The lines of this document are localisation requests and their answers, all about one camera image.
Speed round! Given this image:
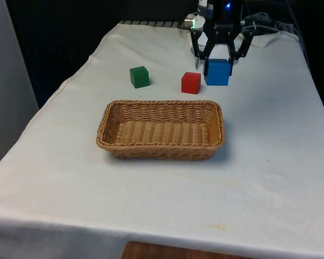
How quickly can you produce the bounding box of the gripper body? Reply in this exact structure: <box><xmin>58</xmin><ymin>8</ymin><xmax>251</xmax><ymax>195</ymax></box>
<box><xmin>213</xmin><ymin>0</ymin><xmax>244</xmax><ymax>29</ymax></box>

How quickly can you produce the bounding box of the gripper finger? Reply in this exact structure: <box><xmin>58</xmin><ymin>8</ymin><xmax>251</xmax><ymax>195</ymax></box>
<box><xmin>226</xmin><ymin>25</ymin><xmax>254</xmax><ymax>77</ymax></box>
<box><xmin>191</xmin><ymin>25</ymin><xmax>220</xmax><ymax>77</ymax></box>

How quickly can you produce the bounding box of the blue cube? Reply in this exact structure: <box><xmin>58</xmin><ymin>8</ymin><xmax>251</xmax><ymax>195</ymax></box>
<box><xmin>204</xmin><ymin>58</ymin><xmax>231</xmax><ymax>86</ymax></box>

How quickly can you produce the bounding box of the red cube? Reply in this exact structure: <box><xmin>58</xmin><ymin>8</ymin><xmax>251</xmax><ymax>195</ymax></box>
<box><xmin>181</xmin><ymin>72</ymin><xmax>201</xmax><ymax>94</ymax></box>

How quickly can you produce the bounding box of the green cube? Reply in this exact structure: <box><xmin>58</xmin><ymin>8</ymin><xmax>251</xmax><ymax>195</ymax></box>
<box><xmin>129</xmin><ymin>66</ymin><xmax>150</xmax><ymax>89</ymax></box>

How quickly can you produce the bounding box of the wicker basket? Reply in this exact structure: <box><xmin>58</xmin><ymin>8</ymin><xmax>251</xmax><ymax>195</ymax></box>
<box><xmin>96</xmin><ymin>99</ymin><xmax>225</xmax><ymax>160</ymax></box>

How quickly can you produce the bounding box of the grey cable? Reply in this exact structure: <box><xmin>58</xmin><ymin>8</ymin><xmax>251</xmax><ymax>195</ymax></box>
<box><xmin>241</xmin><ymin>23</ymin><xmax>281</xmax><ymax>35</ymax></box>

